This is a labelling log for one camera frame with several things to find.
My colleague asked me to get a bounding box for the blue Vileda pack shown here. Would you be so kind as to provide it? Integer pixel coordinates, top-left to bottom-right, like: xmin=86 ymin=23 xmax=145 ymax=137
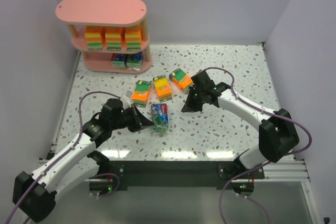
xmin=151 ymin=103 xmax=169 ymax=133
xmin=126 ymin=53 xmax=143 ymax=71
xmin=111 ymin=53 xmax=127 ymax=69

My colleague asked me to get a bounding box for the green top sponge box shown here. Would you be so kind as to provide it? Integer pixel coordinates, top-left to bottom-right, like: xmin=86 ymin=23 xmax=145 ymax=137
xmin=131 ymin=80 xmax=152 ymax=108
xmin=169 ymin=68 xmax=194 ymax=94

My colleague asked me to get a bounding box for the orange sponge pack barcode sticker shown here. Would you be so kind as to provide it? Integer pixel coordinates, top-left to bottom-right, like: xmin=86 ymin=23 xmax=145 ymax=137
xmin=124 ymin=23 xmax=142 ymax=51

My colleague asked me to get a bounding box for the orange three sponge pack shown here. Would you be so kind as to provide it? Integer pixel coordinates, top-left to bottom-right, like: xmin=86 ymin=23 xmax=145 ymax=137
xmin=85 ymin=26 xmax=103 ymax=50

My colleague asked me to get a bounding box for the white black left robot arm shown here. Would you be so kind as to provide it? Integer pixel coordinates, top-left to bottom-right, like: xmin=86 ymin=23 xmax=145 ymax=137
xmin=13 ymin=98 xmax=154 ymax=222

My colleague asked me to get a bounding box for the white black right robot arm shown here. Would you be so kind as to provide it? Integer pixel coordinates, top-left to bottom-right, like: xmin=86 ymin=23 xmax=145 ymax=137
xmin=181 ymin=71 xmax=299 ymax=176

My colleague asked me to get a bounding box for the pink three tier shelf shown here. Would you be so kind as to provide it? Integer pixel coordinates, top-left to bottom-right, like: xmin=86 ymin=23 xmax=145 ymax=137
xmin=55 ymin=0 xmax=152 ymax=73

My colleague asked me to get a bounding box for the yellow top sponge box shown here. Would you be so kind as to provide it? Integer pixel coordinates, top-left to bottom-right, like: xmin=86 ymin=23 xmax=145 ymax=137
xmin=153 ymin=75 xmax=172 ymax=102

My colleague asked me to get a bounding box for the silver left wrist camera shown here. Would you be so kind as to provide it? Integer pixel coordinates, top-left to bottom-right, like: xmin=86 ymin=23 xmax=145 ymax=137
xmin=120 ymin=90 xmax=133 ymax=109

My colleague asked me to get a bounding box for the aluminium frame rail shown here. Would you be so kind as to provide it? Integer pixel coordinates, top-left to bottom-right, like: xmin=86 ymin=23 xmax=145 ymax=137
xmin=264 ymin=161 xmax=310 ymax=182

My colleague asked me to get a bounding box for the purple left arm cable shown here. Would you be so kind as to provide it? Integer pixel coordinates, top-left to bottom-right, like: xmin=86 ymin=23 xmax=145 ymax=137
xmin=5 ymin=91 xmax=124 ymax=224

